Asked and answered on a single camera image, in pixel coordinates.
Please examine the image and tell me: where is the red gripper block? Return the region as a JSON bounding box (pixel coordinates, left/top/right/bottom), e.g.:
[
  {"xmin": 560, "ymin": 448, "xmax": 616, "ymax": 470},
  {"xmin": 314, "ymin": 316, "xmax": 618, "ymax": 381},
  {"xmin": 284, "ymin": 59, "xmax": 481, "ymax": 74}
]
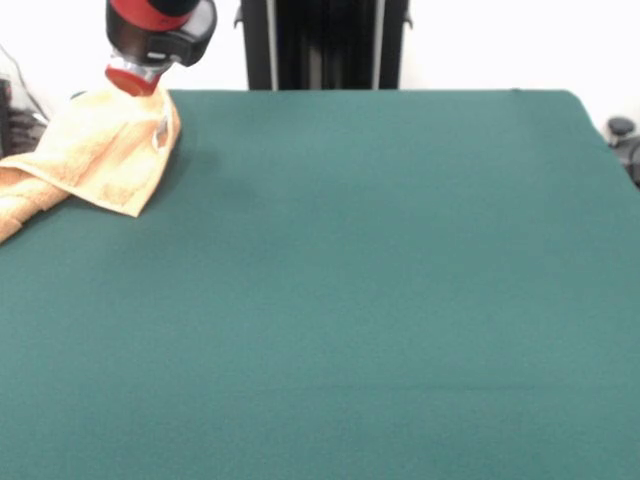
[{"xmin": 103, "ymin": 63, "xmax": 160, "ymax": 98}]

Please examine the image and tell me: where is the tan terry towel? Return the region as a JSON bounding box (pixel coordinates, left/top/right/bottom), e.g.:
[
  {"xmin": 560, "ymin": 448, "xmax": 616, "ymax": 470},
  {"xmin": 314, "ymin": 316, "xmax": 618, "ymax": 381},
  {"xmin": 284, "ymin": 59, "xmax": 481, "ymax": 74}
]
[{"xmin": 0, "ymin": 83, "xmax": 182, "ymax": 245}]

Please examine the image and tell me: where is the dark green table cloth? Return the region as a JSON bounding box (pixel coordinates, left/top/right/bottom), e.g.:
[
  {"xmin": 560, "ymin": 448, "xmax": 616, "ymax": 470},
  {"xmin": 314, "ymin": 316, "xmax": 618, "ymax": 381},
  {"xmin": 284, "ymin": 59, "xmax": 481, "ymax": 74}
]
[{"xmin": 0, "ymin": 88, "xmax": 640, "ymax": 480}]

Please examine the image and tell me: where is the grey office chair base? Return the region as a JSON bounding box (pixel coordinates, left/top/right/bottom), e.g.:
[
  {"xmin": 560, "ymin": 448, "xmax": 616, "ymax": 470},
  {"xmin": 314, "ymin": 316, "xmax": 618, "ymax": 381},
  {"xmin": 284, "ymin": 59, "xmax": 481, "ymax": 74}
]
[{"xmin": 606, "ymin": 116, "xmax": 640, "ymax": 190}]

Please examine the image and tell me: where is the black equipment pile with cables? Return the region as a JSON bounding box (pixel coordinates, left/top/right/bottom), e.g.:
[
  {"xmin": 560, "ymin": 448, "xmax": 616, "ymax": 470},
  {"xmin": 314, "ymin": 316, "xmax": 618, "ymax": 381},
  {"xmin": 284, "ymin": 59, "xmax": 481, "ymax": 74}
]
[{"xmin": 0, "ymin": 78, "xmax": 54, "ymax": 161}]

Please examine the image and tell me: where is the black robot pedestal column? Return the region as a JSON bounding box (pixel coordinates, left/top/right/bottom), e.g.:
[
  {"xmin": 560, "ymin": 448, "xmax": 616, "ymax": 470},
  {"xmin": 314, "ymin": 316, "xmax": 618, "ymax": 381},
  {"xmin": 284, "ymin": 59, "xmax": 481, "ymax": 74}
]
[{"xmin": 234, "ymin": 0, "xmax": 415, "ymax": 92}]

